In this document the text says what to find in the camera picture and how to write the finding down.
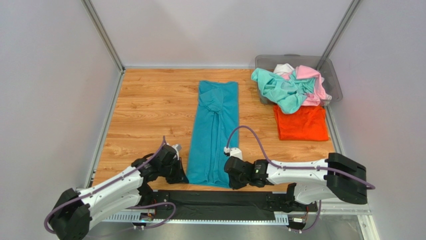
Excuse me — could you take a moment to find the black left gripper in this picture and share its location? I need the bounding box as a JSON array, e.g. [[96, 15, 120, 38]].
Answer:
[[160, 156, 190, 183]]

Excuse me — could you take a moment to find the teal t shirt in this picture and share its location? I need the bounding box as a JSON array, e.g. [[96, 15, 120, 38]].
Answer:
[[186, 80, 239, 188]]

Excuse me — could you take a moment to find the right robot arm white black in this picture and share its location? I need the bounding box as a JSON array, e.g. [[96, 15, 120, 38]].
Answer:
[[224, 152, 373, 213]]

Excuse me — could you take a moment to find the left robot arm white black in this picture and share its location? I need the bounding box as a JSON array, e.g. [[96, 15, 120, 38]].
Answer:
[[43, 142, 189, 240]]

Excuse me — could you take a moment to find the folded orange t shirt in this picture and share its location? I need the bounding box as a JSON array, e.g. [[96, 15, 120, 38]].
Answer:
[[273, 105, 329, 142]]

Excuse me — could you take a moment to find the mint green t shirt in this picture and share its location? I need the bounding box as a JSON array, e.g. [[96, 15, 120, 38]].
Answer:
[[251, 68, 306, 114]]

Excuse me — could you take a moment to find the pink t shirt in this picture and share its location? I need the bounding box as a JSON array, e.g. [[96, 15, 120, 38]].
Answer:
[[279, 65, 332, 106]]

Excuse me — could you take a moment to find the white t shirt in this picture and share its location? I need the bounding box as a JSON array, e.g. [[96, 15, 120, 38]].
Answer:
[[273, 63, 295, 76]]

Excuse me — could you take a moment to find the clear plastic bin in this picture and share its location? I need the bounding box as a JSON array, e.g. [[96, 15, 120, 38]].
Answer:
[[254, 54, 343, 107]]

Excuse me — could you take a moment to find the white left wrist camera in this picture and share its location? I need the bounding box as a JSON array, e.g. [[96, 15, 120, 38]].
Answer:
[[167, 144, 182, 161]]

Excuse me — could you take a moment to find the aluminium front frame rail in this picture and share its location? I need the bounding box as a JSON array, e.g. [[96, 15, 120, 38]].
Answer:
[[104, 191, 371, 225]]

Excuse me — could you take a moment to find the left aluminium corner post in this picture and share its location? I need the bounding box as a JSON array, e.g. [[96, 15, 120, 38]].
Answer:
[[81, 0, 125, 73]]

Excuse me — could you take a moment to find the aluminium corner post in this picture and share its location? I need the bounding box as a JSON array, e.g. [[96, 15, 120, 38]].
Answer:
[[316, 0, 363, 70], [81, 0, 125, 73]]

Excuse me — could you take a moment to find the right aluminium corner post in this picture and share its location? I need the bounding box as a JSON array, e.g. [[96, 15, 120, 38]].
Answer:
[[316, 0, 363, 70]]

